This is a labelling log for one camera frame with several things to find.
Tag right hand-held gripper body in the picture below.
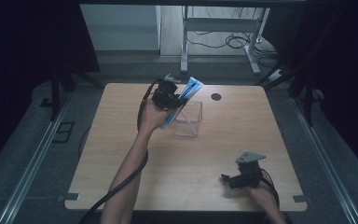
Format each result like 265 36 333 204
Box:
234 151 267 189

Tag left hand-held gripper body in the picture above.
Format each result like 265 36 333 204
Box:
151 73 181 110

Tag blue and white toothpaste tube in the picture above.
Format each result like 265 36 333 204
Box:
159 76 205 131

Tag clear plastic container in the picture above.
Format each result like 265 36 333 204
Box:
172 100 203 138

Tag person's right hand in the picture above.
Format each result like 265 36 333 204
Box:
248 182 279 209

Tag person's left hand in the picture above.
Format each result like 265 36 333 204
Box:
138 99 175 134

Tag white cabinet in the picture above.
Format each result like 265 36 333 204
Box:
79 4 162 51

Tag black metal stand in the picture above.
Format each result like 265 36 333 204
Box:
255 62 324 127
40 66 103 122

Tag white power strip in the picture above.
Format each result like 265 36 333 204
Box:
268 68 283 81

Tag dark curtain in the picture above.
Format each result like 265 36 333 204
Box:
267 0 358 175
0 0 101 175

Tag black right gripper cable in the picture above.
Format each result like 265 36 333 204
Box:
259 167 282 209

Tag metal floor rail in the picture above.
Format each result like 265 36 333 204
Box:
0 92 73 224
290 96 358 224

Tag black floor cables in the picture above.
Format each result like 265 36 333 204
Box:
186 29 278 60

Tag white desk frame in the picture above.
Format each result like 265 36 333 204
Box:
180 6 271 76

